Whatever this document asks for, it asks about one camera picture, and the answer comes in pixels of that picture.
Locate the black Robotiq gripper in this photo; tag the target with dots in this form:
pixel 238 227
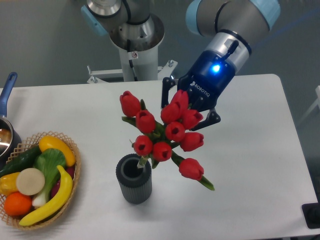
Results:
pixel 204 82

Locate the red tulip bouquet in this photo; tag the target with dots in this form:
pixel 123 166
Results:
pixel 158 139

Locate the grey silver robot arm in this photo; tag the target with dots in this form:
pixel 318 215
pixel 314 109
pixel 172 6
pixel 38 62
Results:
pixel 235 26

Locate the dark grey ribbed vase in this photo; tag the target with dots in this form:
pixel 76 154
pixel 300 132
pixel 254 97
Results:
pixel 135 183

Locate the white furniture part right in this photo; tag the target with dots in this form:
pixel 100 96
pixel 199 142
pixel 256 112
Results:
pixel 312 111

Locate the dark red vegetable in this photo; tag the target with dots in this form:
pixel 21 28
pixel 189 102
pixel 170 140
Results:
pixel 54 190

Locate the yellow banana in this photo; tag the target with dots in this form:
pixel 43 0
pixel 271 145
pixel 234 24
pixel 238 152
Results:
pixel 52 206

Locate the green bok choy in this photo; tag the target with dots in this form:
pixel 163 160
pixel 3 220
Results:
pixel 47 163

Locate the black device at edge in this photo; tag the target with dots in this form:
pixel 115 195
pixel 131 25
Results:
pixel 311 212

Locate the green cucumber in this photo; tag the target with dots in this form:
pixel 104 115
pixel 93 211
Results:
pixel 23 161

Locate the beige round slice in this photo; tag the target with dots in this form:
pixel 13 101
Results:
pixel 30 181

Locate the woven wicker basket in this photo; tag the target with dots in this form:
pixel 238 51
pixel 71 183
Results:
pixel 25 145

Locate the yellow bell pepper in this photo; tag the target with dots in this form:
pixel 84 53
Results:
pixel 8 183

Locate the orange fruit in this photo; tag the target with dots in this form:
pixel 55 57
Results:
pixel 17 204

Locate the white metal base frame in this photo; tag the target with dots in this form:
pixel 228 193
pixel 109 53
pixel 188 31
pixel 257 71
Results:
pixel 116 75

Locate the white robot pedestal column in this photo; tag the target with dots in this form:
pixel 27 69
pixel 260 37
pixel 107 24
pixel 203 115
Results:
pixel 138 48

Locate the blue handled saucepan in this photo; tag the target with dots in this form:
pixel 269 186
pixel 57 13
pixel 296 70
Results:
pixel 9 138

